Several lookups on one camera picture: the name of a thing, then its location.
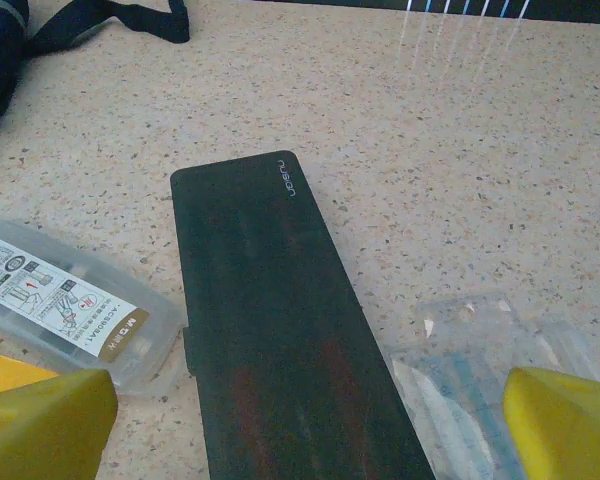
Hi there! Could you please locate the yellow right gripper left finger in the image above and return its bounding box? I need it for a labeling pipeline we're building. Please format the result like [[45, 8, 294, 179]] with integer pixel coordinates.
[[0, 368, 119, 480]]

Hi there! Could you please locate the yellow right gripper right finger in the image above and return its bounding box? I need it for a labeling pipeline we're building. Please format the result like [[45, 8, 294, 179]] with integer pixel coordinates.
[[502, 367, 600, 480]]

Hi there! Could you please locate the navy blue backpack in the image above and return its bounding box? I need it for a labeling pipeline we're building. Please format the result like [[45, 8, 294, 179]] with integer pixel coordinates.
[[0, 0, 191, 167]]

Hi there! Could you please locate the black pencil case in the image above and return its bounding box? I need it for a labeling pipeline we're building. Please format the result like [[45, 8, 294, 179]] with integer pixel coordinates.
[[169, 149, 437, 480]]

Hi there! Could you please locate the clear ruler set pouch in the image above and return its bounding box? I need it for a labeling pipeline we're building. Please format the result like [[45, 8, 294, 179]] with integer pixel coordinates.
[[383, 288, 600, 480]]

